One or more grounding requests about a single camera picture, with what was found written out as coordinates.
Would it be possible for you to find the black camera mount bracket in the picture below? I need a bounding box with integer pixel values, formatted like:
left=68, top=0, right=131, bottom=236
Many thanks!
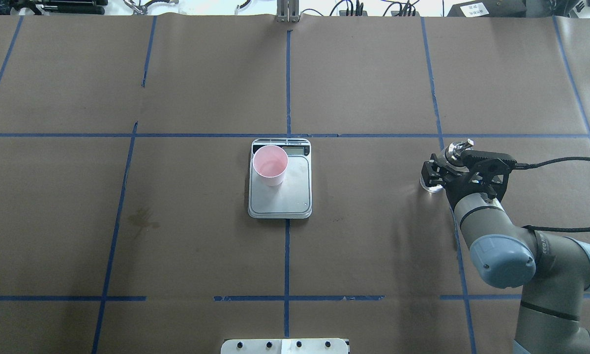
left=461, top=149, right=517, bottom=201

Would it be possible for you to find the black box white label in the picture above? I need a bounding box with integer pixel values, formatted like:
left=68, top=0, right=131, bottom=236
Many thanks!
left=446, top=0, right=527, bottom=18

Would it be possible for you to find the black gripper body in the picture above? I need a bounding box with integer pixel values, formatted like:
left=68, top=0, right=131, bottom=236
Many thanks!
left=442, top=167, right=502, bottom=210

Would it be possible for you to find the clear glass sauce bottle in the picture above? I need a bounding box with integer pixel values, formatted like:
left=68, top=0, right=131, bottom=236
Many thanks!
left=419, top=139, right=475, bottom=193

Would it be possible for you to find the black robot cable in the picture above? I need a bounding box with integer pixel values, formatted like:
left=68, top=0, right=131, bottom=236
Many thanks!
left=513, top=156, right=590, bottom=233

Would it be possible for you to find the pink plastic cup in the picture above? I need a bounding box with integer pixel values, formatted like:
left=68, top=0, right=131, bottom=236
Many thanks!
left=252, top=145, right=289, bottom=187

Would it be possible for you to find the aluminium frame post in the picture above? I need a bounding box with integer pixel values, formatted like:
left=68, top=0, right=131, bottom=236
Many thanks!
left=276, top=0, right=301, bottom=23

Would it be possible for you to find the grey digital kitchen scale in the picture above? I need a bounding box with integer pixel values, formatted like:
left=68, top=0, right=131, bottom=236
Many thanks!
left=248, top=138, right=313, bottom=219

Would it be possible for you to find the white pillar with base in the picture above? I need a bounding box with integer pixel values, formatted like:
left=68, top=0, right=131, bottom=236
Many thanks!
left=220, top=338, right=351, bottom=354

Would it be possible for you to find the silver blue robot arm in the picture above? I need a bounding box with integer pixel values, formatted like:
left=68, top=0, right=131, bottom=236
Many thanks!
left=420, top=150, right=590, bottom=354

